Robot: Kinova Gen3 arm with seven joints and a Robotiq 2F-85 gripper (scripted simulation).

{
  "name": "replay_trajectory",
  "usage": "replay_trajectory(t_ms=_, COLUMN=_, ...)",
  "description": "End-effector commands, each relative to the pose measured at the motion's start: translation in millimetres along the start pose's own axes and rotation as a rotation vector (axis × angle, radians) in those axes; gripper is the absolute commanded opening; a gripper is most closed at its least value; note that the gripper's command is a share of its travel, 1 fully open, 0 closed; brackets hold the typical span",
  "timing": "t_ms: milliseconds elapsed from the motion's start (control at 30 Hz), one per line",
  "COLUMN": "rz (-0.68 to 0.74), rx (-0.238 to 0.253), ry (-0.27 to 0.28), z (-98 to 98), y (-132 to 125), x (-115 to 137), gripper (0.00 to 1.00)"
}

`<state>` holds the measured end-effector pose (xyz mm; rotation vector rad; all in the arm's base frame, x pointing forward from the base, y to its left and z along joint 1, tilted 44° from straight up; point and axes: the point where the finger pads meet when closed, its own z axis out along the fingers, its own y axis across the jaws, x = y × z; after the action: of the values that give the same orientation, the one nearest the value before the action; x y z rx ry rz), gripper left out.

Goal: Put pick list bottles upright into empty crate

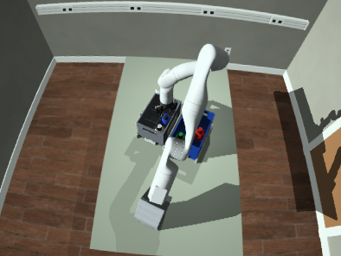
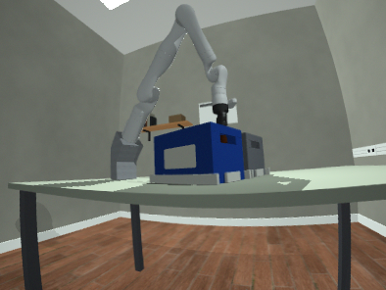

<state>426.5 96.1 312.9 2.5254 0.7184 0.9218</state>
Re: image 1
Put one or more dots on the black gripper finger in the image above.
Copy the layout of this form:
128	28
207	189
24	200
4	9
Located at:
159	111
173	107

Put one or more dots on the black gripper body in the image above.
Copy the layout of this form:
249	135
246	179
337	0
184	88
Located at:
164	105

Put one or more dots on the blue divided crate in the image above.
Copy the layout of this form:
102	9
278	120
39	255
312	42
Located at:
204	123

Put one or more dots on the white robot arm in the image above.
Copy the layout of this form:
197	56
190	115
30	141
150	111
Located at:
193	108

